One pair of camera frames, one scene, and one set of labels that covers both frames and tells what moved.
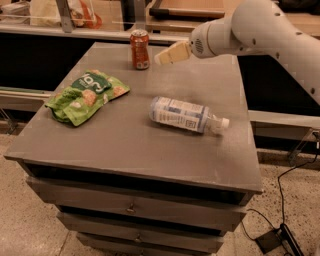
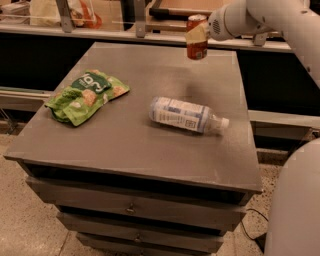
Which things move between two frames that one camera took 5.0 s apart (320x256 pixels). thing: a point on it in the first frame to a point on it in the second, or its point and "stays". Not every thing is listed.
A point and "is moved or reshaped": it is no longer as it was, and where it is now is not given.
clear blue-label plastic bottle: (187, 115) stays
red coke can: (140, 49) is moved or reshaped
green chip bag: (83, 101) stays
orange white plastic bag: (83, 14) stays
